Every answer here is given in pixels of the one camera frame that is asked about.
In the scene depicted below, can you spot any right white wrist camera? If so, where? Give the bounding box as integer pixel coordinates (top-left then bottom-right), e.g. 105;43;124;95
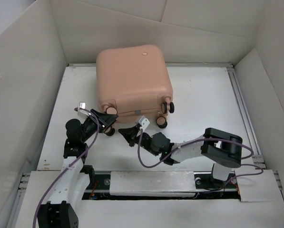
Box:
138;116;150;131

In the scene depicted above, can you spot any white foam cover block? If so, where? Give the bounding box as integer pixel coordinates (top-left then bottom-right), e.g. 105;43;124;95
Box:
109;171;196;197

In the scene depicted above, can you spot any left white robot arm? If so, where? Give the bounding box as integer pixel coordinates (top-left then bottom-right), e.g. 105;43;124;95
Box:
32;107;118;228

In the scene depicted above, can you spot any aluminium frame rail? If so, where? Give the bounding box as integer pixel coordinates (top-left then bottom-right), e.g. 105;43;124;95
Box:
226;64;266;170
7;173;31;228

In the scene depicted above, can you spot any aluminium frame rail right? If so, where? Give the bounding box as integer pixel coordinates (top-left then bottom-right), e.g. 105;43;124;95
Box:
226;64;266;170

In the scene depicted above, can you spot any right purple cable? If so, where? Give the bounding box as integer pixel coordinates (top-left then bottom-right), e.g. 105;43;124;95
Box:
137;128;266;190

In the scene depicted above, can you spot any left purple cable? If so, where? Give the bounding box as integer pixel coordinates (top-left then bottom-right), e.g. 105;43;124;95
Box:
31;107;101;228

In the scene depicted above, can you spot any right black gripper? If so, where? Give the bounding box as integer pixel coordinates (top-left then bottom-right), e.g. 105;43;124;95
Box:
119;125;159;156

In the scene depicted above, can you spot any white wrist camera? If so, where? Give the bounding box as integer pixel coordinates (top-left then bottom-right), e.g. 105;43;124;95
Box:
138;116;150;131
74;102;90;119

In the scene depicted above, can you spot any aluminium frame rail left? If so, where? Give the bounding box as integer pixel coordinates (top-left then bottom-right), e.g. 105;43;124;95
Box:
7;173;31;228

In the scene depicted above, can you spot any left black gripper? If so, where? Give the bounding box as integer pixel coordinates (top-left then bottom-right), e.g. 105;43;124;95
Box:
79;109;118;143

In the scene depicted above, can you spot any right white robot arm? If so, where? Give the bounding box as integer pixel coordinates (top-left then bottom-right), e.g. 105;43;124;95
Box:
118;124;243;187

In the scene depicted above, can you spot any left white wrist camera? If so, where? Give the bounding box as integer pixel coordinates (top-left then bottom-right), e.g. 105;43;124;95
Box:
74;102;90;119

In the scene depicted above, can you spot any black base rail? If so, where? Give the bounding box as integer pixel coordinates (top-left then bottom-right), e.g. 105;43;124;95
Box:
82;171;241;200

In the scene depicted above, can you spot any pink hard-shell suitcase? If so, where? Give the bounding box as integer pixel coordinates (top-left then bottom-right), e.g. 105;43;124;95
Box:
96;44;175;129

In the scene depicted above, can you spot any purple cable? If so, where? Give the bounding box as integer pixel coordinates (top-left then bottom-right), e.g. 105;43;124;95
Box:
137;128;266;190
31;107;101;228

